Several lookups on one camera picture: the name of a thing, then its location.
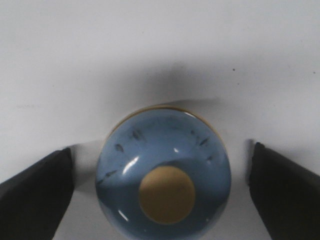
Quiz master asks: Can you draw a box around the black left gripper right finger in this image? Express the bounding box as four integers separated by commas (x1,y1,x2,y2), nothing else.
248,142,320,240

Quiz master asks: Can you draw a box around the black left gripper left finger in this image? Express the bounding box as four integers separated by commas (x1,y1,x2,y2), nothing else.
0,148,74,240

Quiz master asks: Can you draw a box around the blue call bell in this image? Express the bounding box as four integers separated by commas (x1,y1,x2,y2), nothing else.
95,105,231,240

